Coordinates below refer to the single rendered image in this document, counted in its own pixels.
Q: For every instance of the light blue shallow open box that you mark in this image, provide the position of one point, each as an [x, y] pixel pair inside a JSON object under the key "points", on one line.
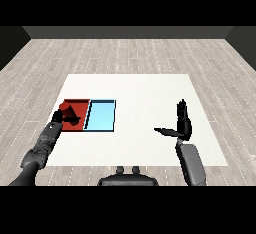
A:
{"points": [[101, 115]]}

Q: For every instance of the dark grey robot body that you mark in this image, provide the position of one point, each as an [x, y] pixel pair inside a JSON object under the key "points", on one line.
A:
{"points": [[128, 179]]}

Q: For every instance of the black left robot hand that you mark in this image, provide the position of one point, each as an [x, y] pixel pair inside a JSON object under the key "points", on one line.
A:
{"points": [[58, 116]]}

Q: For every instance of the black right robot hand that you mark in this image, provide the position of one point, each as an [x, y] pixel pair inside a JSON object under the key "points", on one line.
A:
{"points": [[183, 124]]}

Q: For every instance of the red can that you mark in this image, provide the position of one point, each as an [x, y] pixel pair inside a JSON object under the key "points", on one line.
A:
{"points": [[68, 109]]}

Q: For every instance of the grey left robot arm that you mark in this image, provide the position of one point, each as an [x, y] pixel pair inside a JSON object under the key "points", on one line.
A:
{"points": [[43, 144]]}

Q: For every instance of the red shallow open box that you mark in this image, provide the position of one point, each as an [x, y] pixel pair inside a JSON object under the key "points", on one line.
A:
{"points": [[80, 113]]}

